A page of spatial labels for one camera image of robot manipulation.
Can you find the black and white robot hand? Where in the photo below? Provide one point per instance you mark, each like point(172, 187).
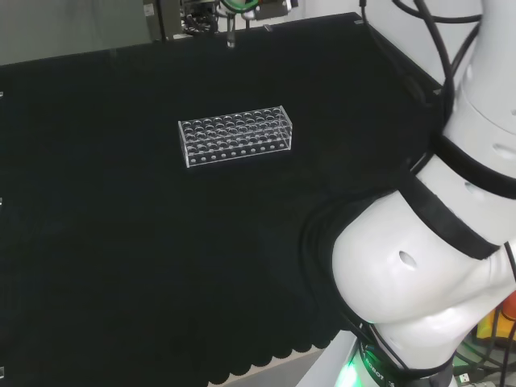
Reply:
point(269, 9)

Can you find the clear glass test tube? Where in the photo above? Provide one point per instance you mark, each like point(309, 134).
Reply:
point(230, 35)

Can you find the clear plastic test tube rack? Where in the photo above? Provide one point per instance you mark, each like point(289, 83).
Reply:
point(235, 135)

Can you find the grey metal panel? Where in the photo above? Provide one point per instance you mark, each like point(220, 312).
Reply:
point(155, 18)

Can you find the black bench cloth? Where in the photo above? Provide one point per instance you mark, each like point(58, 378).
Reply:
point(121, 242)

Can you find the yellow stop button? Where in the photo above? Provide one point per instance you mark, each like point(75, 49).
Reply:
point(500, 322)

